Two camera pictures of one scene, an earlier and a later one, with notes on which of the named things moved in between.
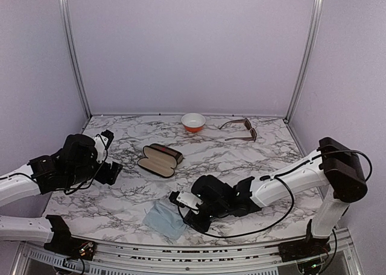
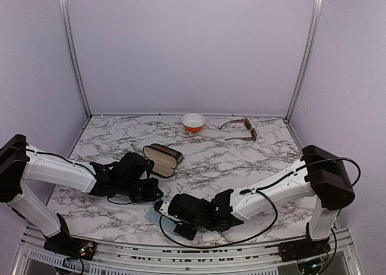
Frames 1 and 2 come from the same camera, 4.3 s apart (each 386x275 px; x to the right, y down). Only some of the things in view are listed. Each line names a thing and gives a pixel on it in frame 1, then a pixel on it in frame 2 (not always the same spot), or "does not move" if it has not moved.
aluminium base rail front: (257, 259) does not move
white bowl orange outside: (193, 122) does not move
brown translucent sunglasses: (253, 134) does not move
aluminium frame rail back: (182, 114) does not move
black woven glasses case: (160, 160) to (141, 166)
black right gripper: (202, 226) to (189, 234)
